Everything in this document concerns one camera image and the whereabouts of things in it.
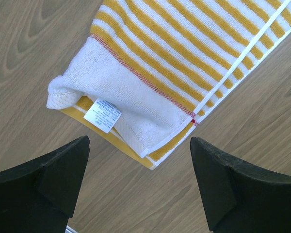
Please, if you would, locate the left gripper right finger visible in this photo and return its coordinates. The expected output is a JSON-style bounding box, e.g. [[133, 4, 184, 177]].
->
[[190, 137, 291, 233]]

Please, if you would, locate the yellow striped towel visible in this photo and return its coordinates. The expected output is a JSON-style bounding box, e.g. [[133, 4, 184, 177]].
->
[[47, 0, 291, 169]]

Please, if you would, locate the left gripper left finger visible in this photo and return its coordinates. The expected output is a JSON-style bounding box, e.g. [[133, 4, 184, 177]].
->
[[0, 136, 90, 233]]

